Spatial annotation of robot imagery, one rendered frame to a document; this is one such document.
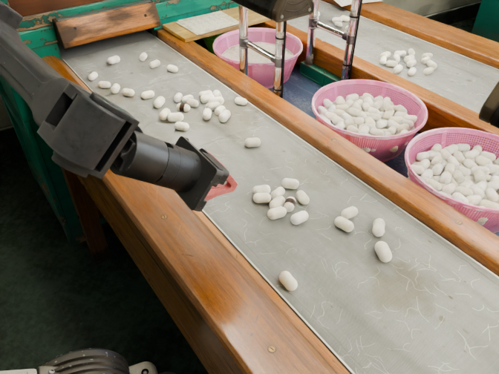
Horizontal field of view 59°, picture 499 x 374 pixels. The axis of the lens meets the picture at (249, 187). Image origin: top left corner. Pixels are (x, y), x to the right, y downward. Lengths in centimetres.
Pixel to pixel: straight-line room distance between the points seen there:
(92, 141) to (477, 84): 108
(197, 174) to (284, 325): 24
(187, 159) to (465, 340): 45
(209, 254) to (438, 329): 35
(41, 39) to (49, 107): 89
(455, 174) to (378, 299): 37
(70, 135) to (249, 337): 34
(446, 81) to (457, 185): 44
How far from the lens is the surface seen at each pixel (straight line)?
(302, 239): 77
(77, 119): 50
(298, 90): 134
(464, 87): 133
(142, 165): 54
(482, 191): 96
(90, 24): 141
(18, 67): 65
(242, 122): 105
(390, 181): 88
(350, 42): 125
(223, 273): 68
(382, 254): 75
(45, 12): 143
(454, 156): 104
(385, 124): 110
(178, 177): 57
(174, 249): 72
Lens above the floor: 130
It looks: 40 degrees down
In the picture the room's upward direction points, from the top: straight up
